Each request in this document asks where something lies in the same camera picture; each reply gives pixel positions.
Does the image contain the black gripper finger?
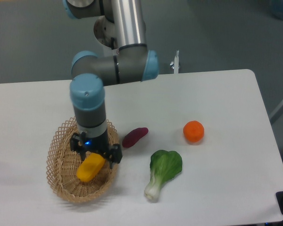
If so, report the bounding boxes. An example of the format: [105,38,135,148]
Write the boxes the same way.
[106,144,122,169]
[69,133,86,162]

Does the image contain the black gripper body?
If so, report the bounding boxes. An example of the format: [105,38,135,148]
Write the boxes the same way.
[79,130,109,158]

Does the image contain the yellow mango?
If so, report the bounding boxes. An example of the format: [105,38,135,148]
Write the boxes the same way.
[76,153,106,182]

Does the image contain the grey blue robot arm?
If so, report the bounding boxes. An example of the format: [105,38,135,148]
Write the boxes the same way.
[63,0,159,165]

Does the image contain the woven wicker basket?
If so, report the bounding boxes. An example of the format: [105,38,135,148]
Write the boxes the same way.
[46,117,118,203]

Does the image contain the purple sweet potato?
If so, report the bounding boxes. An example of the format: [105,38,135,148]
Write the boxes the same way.
[122,127,149,148]

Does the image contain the green bok choy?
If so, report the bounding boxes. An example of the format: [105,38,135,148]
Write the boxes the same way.
[144,150,183,202]

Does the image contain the orange tangerine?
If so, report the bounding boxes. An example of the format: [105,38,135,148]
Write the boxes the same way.
[183,121,205,143]

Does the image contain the white metal base frame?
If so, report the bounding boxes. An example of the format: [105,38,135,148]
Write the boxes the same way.
[170,50,180,74]

